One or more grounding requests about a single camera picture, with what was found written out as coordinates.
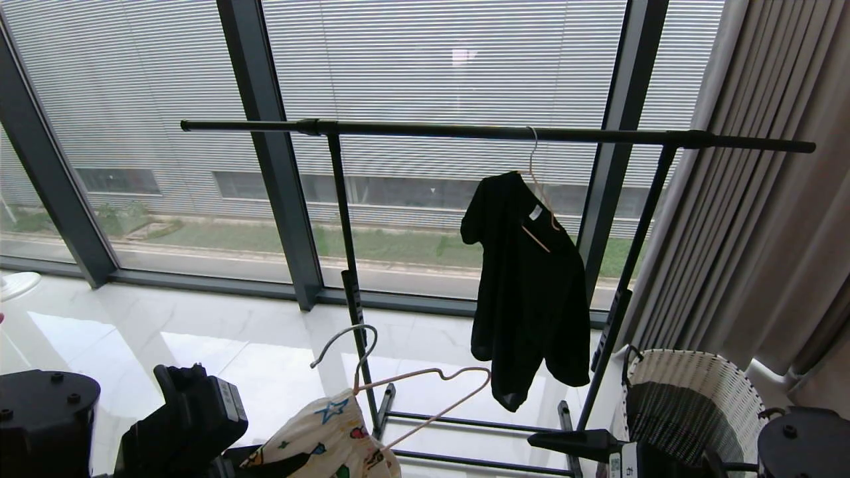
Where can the white laundry basket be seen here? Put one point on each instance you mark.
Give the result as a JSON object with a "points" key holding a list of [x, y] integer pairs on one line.
{"points": [[697, 398]]}

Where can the black clothes rack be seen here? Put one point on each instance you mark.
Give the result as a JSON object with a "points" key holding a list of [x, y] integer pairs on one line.
{"points": [[465, 131]]}

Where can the white round stand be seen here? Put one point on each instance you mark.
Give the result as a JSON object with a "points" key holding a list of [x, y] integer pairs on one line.
{"points": [[16, 285]]}

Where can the pink clothes hanger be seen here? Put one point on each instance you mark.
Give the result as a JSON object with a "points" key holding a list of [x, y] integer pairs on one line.
{"points": [[398, 380], [536, 239]]}

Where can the black short-sleeved shirt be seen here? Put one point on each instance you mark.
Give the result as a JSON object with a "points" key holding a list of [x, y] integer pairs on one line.
{"points": [[531, 318]]}

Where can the cream printed garment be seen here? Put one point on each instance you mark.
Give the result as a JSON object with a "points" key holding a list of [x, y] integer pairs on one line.
{"points": [[325, 438]]}

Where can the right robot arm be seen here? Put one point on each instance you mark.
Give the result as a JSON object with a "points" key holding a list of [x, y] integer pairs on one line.
{"points": [[803, 445]]}

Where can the beige curtain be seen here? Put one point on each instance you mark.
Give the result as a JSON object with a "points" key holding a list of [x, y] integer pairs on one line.
{"points": [[764, 199]]}

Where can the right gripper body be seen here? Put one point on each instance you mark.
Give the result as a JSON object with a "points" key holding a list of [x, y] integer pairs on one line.
{"points": [[657, 461]]}

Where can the window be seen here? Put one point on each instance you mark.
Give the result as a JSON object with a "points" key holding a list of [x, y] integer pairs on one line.
{"points": [[166, 99]]}

